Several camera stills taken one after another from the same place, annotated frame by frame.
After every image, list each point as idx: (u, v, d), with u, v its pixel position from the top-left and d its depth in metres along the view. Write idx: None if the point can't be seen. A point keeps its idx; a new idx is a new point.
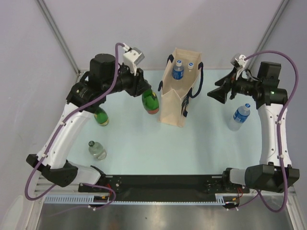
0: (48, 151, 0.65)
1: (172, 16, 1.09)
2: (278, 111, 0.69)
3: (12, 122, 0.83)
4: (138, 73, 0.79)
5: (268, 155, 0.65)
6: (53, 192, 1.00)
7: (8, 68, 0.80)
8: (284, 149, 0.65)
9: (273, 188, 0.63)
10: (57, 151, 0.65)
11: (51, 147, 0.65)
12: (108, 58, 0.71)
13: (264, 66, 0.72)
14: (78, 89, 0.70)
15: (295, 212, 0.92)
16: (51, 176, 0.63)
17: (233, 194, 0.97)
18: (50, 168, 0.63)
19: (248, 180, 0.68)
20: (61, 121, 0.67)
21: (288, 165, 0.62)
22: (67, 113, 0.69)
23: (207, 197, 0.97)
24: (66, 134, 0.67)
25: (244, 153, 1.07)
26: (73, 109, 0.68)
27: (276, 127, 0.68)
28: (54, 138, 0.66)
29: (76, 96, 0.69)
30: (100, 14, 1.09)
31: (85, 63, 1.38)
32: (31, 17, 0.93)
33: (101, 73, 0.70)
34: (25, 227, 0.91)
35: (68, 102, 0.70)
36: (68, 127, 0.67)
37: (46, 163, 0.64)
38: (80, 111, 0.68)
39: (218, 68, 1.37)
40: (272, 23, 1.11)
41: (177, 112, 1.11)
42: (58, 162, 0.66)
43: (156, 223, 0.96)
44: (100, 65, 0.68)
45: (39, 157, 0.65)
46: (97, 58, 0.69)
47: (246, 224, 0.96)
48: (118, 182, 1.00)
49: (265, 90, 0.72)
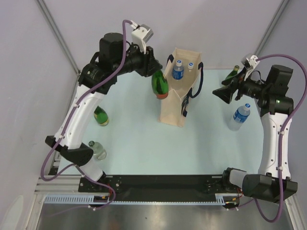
0: (65, 132, 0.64)
1: (172, 15, 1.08)
2: (282, 121, 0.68)
3: (13, 122, 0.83)
4: (148, 51, 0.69)
5: (266, 166, 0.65)
6: (52, 192, 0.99)
7: (8, 68, 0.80)
8: (284, 161, 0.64)
9: (269, 198, 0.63)
10: (74, 132, 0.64)
11: (67, 128, 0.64)
12: (118, 36, 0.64)
13: (274, 71, 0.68)
14: (88, 70, 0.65)
15: (295, 212, 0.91)
16: (69, 156, 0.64)
17: (233, 194, 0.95)
18: (67, 148, 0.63)
19: (245, 188, 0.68)
20: (75, 104, 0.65)
21: (287, 177, 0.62)
22: (79, 95, 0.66)
23: (206, 197, 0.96)
24: (81, 115, 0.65)
25: (244, 153, 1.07)
26: (85, 91, 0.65)
27: (278, 137, 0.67)
28: (70, 119, 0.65)
29: (86, 77, 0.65)
30: (100, 14, 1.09)
31: (85, 63, 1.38)
32: (31, 17, 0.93)
33: (110, 53, 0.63)
34: (25, 227, 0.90)
35: (80, 84, 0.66)
36: (82, 108, 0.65)
37: (64, 143, 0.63)
38: (92, 93, 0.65)
39: (218, 67, 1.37)
40: (272, 24, 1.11)
41: (177, 112, 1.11)
42: (76, 142, 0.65)
43: (156, 223, 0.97)
44: (108, 45, 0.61)
45: (56, 138, 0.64)
46: (106, 37, 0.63)
47: (246, 224, 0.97)
48: (118, 182, 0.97)
49: (270, 98, 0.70)
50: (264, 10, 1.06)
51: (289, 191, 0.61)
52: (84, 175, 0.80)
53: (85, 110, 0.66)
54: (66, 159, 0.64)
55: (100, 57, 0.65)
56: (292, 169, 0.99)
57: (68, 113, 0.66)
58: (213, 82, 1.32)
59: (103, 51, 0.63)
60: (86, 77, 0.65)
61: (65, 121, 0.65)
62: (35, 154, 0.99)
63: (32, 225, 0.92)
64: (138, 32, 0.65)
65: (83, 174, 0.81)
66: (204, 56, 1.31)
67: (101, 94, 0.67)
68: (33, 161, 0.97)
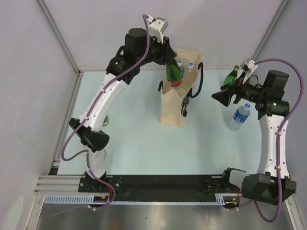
0: (90, 114, 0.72)
1: (172, 16, 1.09)
2: (279, 122, 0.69)
3: (12, 122, 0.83)
4: (165, 41, 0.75)
5: (265, 166, 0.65)
6: (52, 192, 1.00)
7: (8, 68, 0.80)
8: (282, 161, 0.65)
9: (268, 199, 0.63)
10: (97, 115, 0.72)
11: (92, 111, 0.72)
12: (141, 31, 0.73)
13: (270, 75, 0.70)
14: (116, 62, 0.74)
15: (295, 212, 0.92)
16: (91, 138, 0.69)
17: (233, 194, 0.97)
18: (90, 130, 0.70)
19: (244, 189, 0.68)
20: (101, 89, 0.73)
21: (285, 176, 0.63)
22: (106, 82, 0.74)
23: (207, 197, 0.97)
24: (105, 100, 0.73)
25: (244, 153, 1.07)
26: (112, 78, 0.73)
27: (276, 138, 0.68)
28: (96, 102, 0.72)
29: (113, 67, 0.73)
30: (100, 14, 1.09)
31: (85, 63, 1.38)
32: (31, 17, 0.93)
33: (135, 46, 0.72)
34: (25, 227, 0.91)
35: (108, 73, 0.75)
36: (108, 94, 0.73)
37: (87, 124, 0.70)
38: (118, 81, 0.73)
39: (218, 68, 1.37)
40: (271, 25, 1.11)
41: (177, 112, 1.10)
42: (98, 124, 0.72)
43: (156, 223, 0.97)
44: (134, 39, 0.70)
45: (81, 120, 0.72)
46: (130, 32, 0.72)
47: (246, 224, 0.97)
48: (118, 182, 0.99)
49: (267, 101, 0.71)
50: (264, 10, 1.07)
51: (288, 191, 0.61)
52: (89, 169, 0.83)
53: (110, 96, 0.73)
54: (86, 141, 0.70)
55: (126, 51, 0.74)
56: (291, 169, 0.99)
57: (95, 97, 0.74)
58: (213, 82, 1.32)
59: (128, 45, 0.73)
60: (114, 67, 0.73)
61: (91, 104, 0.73)
62: (36, 154, 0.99)
63: (32, 225, 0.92)
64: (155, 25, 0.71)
65: (89, 167, 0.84)
66: (204, 56, 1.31)
67: (125, 83, 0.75)
68: (33, 161, 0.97)
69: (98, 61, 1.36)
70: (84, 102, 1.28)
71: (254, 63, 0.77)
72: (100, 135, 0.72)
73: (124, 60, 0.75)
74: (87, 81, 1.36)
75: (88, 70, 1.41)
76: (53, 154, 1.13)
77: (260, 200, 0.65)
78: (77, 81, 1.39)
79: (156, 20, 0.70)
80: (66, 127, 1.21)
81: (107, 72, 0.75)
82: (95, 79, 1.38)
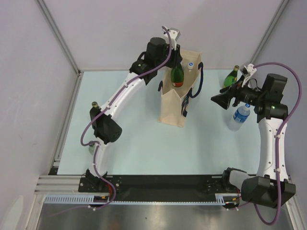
0: (112, 104, 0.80)
1: (172, 16, 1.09)
2: (277, 125, 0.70)
3: (12, 122, 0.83)
4: (178, 48, 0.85)
5: (265, 168, 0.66)
6: (53, 192, 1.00)
7: (8, 69, 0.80)
8: (281, 164, 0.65)
9: (268, 202, 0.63)
10: (118, 106, 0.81)
11: (114, 101, 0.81)
12: (161, 40, 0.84)
13: (269, 80, 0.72)
14: (138, 64, 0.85)
15: (295, 212, 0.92)
16: (110, 123, 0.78)
17: (233, 194, 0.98)
18: (111, 118, 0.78)
19: (243, 193, 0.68)
20: (124, 84, 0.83)
21: (285, 178, 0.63)
22: (129, 79, 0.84)
23: (207, 197, 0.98)
24: (126, 94, 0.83)
25: (244, 153, 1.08)
26: (134, 77, 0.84)
27: (275, 141, 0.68)
28: (118, 95, 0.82)
29: (136, 68, 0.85)
30: (100, 14, 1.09)
31: (85, 63, 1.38)
32: (31, 17, 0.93)
33: (156, 52, 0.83)
34: (25, 227, 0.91)
35: (130, 72, 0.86)
36: (129, 89, 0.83)
37: (108, 112, 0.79)
38: (139, 79, 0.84)
39: (218, 68, 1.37)
40: (271, 25, 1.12)
41: (178, 112, 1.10)
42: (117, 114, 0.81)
43: (156, 223, 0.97)
44: (156, 46, 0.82)
45: (102, 108, 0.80)
46: (152, 40, 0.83)
47: (246, 224, 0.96)
48: (118, 182, 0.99)
49: (265, 104, 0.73)
50: (264, 10, 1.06)
51: (288, 194, 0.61)
52: (94, 164, 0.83)
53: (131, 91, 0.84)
54: (105, 128, 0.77)
55: (147, 56, 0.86)
56: (291, 169, 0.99)
57: (116, 90, 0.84)
58: (213, 82, 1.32)
59: (149, 51, 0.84)
60: (136, 68, 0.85)
61: (113, 96, 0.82)
62: (36, 154, 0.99)
63: (32, 225, 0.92)
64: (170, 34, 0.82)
65: (94, 163, 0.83)
66: (204, 56, 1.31)
67: (145, 82, 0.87)
68: (33, 161, 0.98)
69: (98, 61, 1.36)
70: (84, 102, 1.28)
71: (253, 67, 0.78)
72: (113, 125, 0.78)
73: (145, 63, 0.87)
74: (87, 81, 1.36)
75: (88, 70, 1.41)
76: (53, 154, 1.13)
77: (260, 203, 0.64)
78: (77, 81, 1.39)
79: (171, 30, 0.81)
80: (66, 127, 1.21)
81: (130, 71, 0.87)
82: (95, 79, 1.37)
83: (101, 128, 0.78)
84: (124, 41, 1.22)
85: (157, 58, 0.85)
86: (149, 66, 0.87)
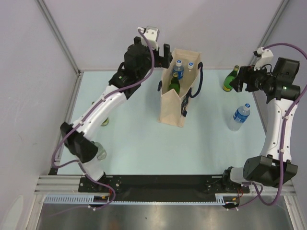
0: (85, 120, 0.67)
1: (171, 15, 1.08)
2: (287, 107, 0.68)
3: (12, 122, 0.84)
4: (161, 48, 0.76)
5: (268, 148, 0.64)
6: (53, 193, 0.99)
7: (7, 69, 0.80)
8: (286, 144, 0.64)
9: (269, 181, 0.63)
10: (92, 122, 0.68)
11: (89, 116, 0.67)
12: (139, 48, 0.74)
13: (280, 62, 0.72)
14: (120, 76, 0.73)
15: (295, 211, 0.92)
16: (81, 144, 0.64)
17: (233, 194, 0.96)
18: (83, 136, 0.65)
19: (246, 172, 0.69)
20: (101, 97, 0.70)
21: (288, 159, 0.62)
22: (107, 92, 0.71)
23: (207, 197, 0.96)
24: (104, 109, 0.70)
25: (244, 152, 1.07)
26: (113, 90, 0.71)
27: (281, 122, 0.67)
28: (94, 108, 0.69)
29: (117, 81, 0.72)
30: (100, 14, 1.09)
31: (85, 63, 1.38)
32: (31, 18, 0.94)
33: (136, 63, 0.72)
34: (25, 227, 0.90)
35: (110, 84, 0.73)
36: (107, 103, 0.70)
37: (80, 129, 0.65)
38: (120, 92, 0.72)
39: (218, 68, 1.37)
40: (270, 25, 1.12)
41: (177, 113, 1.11)
42: (92, 131, 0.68)
43: (156, 223, 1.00)
44: (134, 58, 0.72)
45: (75, 124, 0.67)
46: (129, 51, 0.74)
47: (246, 224, 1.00)
48: (118, 182, 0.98)
49: (277, 85, 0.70)
50: (264, 10, 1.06)
51: (289, 174, 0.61)
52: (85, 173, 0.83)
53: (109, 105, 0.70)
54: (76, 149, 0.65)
55: (126, 67, 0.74)
56: None
57: (93, 104, 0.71)
58: (213, 83, 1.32)
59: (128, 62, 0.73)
60: (117, 82, 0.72)
61: (89, 109, 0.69)
62: (35, 154, 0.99)
63: (32, 225, 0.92)
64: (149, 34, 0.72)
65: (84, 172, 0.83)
66: (204, 56, 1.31)
67: (126, 96, 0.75)
68: (33, 161, 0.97)
69: (99, 61, 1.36)
70: (84, 102, 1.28)
71: (263, 48, 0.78)
72: (88, 145, 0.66)
73: (125, 75, 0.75)
74: (86, 81, 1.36)
75: (88, 70, 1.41)
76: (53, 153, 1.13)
77: (260, 182, 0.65)
78: (78, 81, 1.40)
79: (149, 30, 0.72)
80: None
81: (109, 84, 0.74)
82: (95, 79, 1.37)
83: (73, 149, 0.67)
84: (124, 41, 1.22)
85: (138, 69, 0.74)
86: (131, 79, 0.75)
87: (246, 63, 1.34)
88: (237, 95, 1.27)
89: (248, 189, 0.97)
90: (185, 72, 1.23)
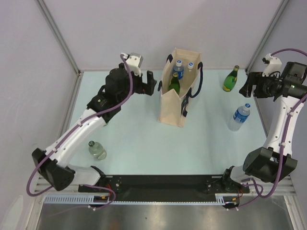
0: (59, 146, 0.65)
1: (171, 15, 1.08)
2: (293, 104, 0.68)
3: (12, 122, 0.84)
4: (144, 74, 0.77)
5: (269, 141, 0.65)
6: (53, 192, 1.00)
7: (7, 69, 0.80)
8: (288, 139, 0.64)
9: (267, 175, 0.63)
10: (67, 149, 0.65)
11: (64, 143, 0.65)
12: (121, 72, 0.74)
13: (288, 65, 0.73)
14: (99, 99, 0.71)
15: (295, 211, 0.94)
16: (54, 173, 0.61)
17: (233, 194, 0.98)
18: (56, 164, 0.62)
19: (244, 166, 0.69)
20: (78, 122, 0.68)
21: (288, 154, 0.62)
22: (84, 116, 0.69)
23: (207, 197, 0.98)
24: (80, 134, 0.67)
25: (244, 153, 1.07)
26: (91, 114, 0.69)
27: (286, 118, 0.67)
28: (70, 133, 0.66)
29: (96, 104, 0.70)
30: (100, 14, 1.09)
31: (85, 63, 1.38)
32: (31, 18, 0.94)
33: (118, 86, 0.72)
34: (25, 227, 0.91)
35: (88, 108, 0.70)
36: (84, 128, 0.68)
37: (53, 157, 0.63)
38: (98, 116, 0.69)
39: (218, 68, 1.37)
40: (271, 25, 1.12)
41: (178, 113, 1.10)
42: (66, 157, 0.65)
43: (155, 223, 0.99)
44: (116, 80, 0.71)
45: (47, 151, 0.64)
46: (111, 74, 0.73)
47: (246, 225, 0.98)
48: (118, 182, 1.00)
49: (285, 83, 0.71)
50: (264, 10, 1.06)
51: (287, 168, 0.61)
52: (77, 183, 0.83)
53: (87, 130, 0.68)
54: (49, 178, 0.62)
55: (107, 90, 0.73)
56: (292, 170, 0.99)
57: (69, 128, 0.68)
58: (213, 83, 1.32)
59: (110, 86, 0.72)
60: (96, 105, 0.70)
61: (64, 135, 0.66)
62: None
63: (32, 225, 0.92)
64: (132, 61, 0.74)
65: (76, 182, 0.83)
66: (204, 56, 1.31)
67: (104, 120, 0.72)
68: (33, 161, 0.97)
69: (98, 61, 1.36)
70: (83, 102, 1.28)
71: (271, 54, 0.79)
72: (61, 173, 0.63)
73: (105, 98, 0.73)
74: (86, 81, 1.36)
75: (88, 70, 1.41)
76: None
77: (258, 176, 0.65)
78: (77, 81, 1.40)
79: (132, 56, 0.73)
80: (66, 127, 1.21)
81: (87, 107, 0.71)
82: (94, 79, 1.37)
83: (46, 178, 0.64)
84: (124, 41, 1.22)
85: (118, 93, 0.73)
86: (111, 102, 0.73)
87: (247, 63, 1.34)
88: (237, 95, 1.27)
89: (248, 189, 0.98)
90: (185, 72, 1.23)
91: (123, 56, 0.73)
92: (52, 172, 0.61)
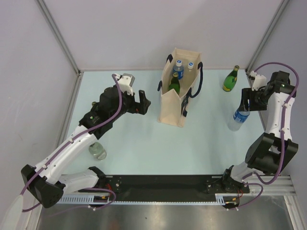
0: (49, 163, 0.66)
1: (172, 15, 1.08)
2: (285, 97, 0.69)
3: (12, 123, 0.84)
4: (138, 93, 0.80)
5: (269, 129, 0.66)
6: None
7: (7, 69, 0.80)
8: (287, 126, 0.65)
9: (270, 164, 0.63)
10: (57, 166, 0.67)
11: (53, 160, 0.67)
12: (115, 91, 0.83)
13: (272, 74, 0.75)
14: (91, 116, 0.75)
15: (295, 211, 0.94)
16: (42, 191, 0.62)
17: (233, 194, 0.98)
18: (45, 181, 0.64)
19: (247, 157, 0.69)
20: (70, 139, 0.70)
21: (289, 138, 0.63)
22: (76, 133, 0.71)
23: (207, 197, 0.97)
24: (71, 151, 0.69)
25: (244, 153, 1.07)
26: (82, 131, 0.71)
27: (281, 109, 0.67)
28: (61, 149, 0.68)
29: (87, 120, 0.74)
30: (100, 14, 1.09)
31: (85, 63, 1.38)
32: (31, 18, 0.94)
33: (111, 104, 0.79)
34: (25, 227, 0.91)
35: (80, 124, 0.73)
36: (76, 144, 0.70)
37: (43, 174, 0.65)
38: (89, 133, 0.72)
39: (218, 68, 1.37)
40: (271, 25, 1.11)
41: (178, 113, 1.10)
42: (56, 175, 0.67)
43: (156, 223, 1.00)
44: (108, 99, 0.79)
45: (37, 167, 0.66)
46: (105, 94, 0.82)
47: (246, 225, 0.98)
48: (118, 182, 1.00)
49: (275, 83, 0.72)
50: (264, 10, 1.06)
51: (289, 153, 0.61)
52: (76, 189, 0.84)
53: (76, 147, 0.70)
54: (38, 194, 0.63)
55: (100, 109, 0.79)
56: (292, 170, 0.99)
57: (61, 144, 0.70)
58: (213, 83, 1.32)
59: (103, 103, 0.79)
60: (88, 121, 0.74)
61: (55, 152, 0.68)
62: (35, 154, 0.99)
63: (32, 225, 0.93)
64: (123, 81, 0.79)
65: (75, 189, 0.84)
66: (204, 56, 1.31)
67: (96, 136, 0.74)
68: (33, 162, 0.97)
69: (98, 62, 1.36)
70: (83, 102, 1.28)
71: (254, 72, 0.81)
72: (50, 190, 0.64)
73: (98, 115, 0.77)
74: (86, 81, 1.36)
75: (88, 70, 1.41)
76: None
77: (260, 167, 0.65)
78: (77, 81, 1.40)
79: (123, 77, 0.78)
80: (66, 127, 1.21)
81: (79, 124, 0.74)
82: (94, 79, 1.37)
83: (35, 194, 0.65)
84: (124, 41, 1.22)
85: (110, 110, 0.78)
86: (102, 119, 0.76)
87: (246, 63, 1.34)
88: (237, 95, 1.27)
89: (248, 189, 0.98)
90: (185, 72, 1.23)
91: (114, 75, 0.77)
92: (41, 189, 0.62)
